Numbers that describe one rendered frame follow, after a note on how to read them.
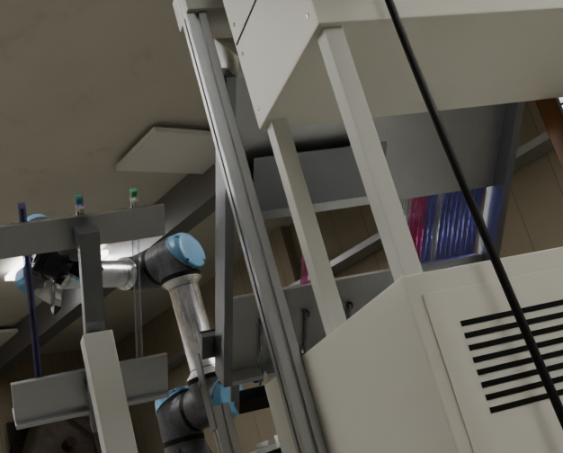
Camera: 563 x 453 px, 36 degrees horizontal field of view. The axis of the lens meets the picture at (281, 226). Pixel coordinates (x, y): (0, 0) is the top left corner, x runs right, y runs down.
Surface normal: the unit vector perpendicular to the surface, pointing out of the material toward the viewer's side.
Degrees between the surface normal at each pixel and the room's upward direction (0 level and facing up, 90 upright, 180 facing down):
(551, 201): 90
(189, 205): 90
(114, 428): 90
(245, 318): 137
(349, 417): 90
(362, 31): 180
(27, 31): 180
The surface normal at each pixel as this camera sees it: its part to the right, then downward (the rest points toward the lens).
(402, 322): -0.92, 0.14
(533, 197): -0.77, 0.00
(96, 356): 0.29, -0.38
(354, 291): 0.39, 0.42
